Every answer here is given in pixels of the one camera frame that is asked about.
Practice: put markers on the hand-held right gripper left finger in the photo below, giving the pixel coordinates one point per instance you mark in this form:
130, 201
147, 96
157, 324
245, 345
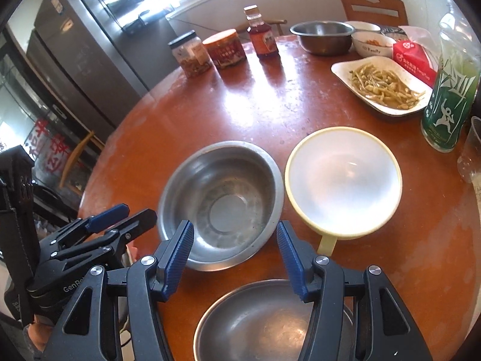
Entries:
178, 259

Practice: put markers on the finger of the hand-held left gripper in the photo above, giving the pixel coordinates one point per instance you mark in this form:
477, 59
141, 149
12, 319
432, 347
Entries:
107, 216
139, 222

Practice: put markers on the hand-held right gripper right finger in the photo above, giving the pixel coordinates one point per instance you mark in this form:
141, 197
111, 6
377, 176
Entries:
291, 259

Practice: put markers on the large steel bowl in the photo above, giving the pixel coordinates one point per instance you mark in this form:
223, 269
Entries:
255, 323

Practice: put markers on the medium steel bowl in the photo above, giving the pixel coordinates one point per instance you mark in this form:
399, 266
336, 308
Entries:
225, 203

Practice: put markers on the light wooden chair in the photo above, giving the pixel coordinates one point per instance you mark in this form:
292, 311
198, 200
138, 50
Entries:
77, 154
280, 24

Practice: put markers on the glass door with red lettering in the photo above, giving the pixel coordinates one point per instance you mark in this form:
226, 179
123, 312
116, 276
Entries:
45, 139

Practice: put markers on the grey refrigerator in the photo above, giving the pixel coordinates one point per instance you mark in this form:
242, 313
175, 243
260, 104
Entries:
94, 45

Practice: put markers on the clear jar with dark lid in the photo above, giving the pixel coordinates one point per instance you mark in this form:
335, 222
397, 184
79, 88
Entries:
191, 58

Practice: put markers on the refrigerator side storage rack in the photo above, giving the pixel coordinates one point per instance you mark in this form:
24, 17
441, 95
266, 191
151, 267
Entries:
131, 26

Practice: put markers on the red jar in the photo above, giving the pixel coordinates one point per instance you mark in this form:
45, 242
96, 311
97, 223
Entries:
225, 50

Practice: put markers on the yellow vegetable strips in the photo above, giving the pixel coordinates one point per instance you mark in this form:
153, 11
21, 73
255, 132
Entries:
379, 86

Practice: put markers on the white rectangular plate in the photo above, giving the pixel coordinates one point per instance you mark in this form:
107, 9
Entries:
347, 73

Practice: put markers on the handwritten paper sheet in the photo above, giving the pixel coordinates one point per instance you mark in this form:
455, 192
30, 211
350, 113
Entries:
478, 191

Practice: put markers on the clear plastic cup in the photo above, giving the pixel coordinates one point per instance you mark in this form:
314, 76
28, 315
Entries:
469, 154

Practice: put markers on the green drink bottle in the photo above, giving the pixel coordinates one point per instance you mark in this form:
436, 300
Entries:
447, 112

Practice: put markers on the red sauce bottle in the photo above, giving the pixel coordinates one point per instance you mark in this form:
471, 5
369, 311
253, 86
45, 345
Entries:
263, 39

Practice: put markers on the steel basin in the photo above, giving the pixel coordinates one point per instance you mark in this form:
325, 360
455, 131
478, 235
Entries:
319, 39

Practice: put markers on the white printed bowl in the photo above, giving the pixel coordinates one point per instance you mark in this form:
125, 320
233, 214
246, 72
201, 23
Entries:
372, 49

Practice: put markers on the red tissue pack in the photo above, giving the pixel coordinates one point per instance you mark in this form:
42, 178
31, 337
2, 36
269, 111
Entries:
409, 58

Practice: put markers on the plain white bowl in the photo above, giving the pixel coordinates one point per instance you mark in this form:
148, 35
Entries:
366, 26

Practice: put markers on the brown wooden chair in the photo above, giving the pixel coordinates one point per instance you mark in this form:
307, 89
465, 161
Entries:
372, 7

